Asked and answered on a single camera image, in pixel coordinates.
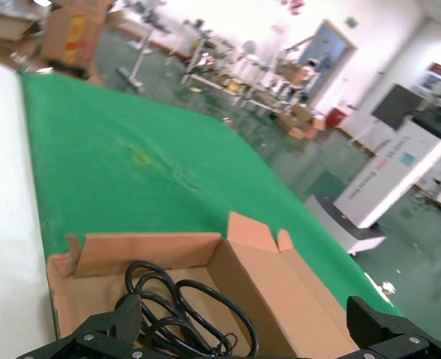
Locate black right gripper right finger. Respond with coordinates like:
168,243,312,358
341,295,441,359

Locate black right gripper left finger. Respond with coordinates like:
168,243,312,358
17,295,146,359

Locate black power cord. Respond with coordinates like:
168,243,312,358
115,260,261,359

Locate open brown cardboard box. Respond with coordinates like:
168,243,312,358
46,211,359,359

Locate flat cardboard box on floor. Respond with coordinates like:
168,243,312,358
287,125,326,140

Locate open cardboard box on floor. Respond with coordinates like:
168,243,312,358
278,103,317,130

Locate cardboard box yellow red print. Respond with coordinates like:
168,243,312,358
40,0,115,74

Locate white column wheeled robot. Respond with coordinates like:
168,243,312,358
305,115,441,257

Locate green table cloth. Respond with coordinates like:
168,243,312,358
19,73,407,337

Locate dark display screen on stand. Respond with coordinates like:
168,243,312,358
371,84,426,131

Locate white floor stand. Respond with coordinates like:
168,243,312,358
115,22,157,93

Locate white pipe rack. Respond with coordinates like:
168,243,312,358
180,35,311,113

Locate doorway with grey frame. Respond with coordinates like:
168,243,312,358
298,20,357,108

